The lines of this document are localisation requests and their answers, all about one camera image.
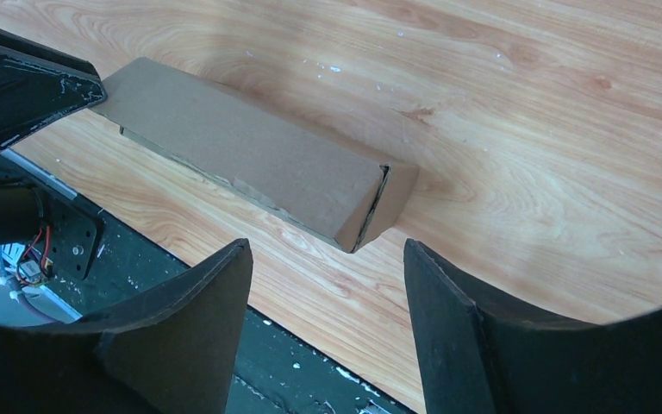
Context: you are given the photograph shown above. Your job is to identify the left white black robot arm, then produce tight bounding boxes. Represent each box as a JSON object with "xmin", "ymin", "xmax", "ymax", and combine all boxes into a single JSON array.
[{"xmin": 0, "ymin": 29, "xmax": 108, "ymax": 244}]

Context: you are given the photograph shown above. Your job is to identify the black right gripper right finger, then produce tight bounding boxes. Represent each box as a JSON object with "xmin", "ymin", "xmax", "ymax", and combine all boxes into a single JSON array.
[{"xmin": 403, "ymin": 239, "xmax": 662, "ymax": 413}]

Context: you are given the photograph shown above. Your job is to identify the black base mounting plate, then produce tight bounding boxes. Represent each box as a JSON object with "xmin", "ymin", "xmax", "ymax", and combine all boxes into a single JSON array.
[{"xmin": 0, "ymin": 153, "xmax": 406, "ymax": 413}]

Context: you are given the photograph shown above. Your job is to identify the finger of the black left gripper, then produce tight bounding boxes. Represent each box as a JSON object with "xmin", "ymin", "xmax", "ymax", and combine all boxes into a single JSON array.
[{"xmin": 0, "ymin": 29, "xmax": 107, "ymax": 153}]

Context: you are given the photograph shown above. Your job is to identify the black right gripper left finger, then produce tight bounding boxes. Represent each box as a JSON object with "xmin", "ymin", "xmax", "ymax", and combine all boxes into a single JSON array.
[{"xmin": 0, "ymin": 239, "xmax": 253, "ymax": 413}]

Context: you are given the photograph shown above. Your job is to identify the brown cardboard paper box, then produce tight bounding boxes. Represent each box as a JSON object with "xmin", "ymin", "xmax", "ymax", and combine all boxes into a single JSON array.
[{"xmin": 94, "ymin": 57, "xmax": 419, "ymax": 254}]

